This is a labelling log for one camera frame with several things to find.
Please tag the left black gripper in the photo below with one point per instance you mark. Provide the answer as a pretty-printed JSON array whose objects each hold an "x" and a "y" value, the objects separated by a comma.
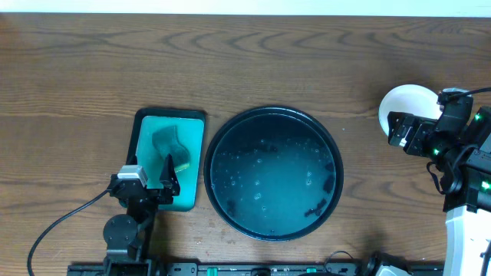
[{"x": 149, "y": 192}]

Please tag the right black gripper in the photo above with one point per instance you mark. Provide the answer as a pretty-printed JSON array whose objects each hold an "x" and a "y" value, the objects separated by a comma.
[{"x": 399, "y": 128}]

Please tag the white plate with green stain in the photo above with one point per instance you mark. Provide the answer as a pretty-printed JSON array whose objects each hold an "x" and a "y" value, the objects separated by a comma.
[{"x": 409, "y": 98}]

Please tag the green yellow scrub sponge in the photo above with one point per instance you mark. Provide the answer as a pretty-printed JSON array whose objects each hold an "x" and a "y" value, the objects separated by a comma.
[{"x": 166, "y": 142}]

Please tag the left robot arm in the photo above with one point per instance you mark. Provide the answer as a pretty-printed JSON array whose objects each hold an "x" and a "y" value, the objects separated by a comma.
[{"x": 128, "y": 235}]

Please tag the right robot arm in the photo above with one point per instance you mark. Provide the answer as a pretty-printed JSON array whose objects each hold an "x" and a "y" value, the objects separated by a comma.
[{"x": 462, "y": 176}]

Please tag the black rectangular water tray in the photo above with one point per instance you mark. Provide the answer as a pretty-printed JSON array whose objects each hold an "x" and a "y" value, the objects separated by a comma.
[{"x": 190, "y": 127}]

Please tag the round black serving tray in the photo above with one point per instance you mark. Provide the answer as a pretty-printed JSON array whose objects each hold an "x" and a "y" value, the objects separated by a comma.
[{"x": 273, "y": 173}]

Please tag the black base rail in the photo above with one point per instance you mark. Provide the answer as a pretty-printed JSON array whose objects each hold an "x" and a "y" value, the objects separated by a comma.
[{"x": 377, "y": 264}]

